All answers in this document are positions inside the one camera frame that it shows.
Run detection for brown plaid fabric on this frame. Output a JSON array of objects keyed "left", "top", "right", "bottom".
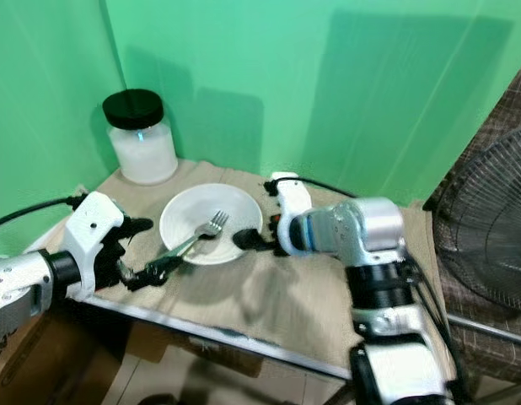
[{"left": 423, "top": 66, "right": 521, "bottom": 391}]

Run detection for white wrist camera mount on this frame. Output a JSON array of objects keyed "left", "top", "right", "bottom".
[
  {"left": 62, "top": 191, "right": 127, "bottom": 301},
  {"left": 266, "top": 171, "right": 315, "bottom": 254}
]

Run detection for brown cardboard box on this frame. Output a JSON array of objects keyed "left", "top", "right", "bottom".
[{"left": 115, "top": 314, "right": 263, "bottom": 378}]

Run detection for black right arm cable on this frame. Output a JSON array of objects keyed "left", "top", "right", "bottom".
[{"left": 263, "top": 175, "right": 361, "bottom": 200}]

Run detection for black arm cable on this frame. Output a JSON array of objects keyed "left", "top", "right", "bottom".
[
  {"left": 263, "top": 175, "right": 361, "bottom": 200},
  {"left": 0, "top": 193, "right": 90, "bottom": 230}
]

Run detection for silver fork with dark handle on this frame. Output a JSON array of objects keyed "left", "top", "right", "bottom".
[{"left": 148, "top": 210, "right": 230, "bottom": 275}]

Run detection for black electric fan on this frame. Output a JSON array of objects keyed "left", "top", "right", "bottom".
[{"left": 432, "top": 122, "right": 521, "bottom": 315}]

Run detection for glass jar with black lid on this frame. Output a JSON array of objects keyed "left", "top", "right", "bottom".
[{"left": 102, "top": 88, "right": 180, "bottom": 186}]

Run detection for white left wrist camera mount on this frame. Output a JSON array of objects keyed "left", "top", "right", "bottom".
[{"left": 62, "top": 191, "right": 127, "bottom": 301}]

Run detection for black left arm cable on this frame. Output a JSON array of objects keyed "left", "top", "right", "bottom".
[{"left": 0, "top": 193, "right": 90, "bottom": 230}]

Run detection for white round plate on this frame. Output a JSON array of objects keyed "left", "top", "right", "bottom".
[{"left": 159, "top": 183, "right": 266, "bottom": 267}]

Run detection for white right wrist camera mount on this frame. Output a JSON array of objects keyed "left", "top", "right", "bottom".
[{"left": 266, "top": 171, "right": 315, "bottom": 254}]

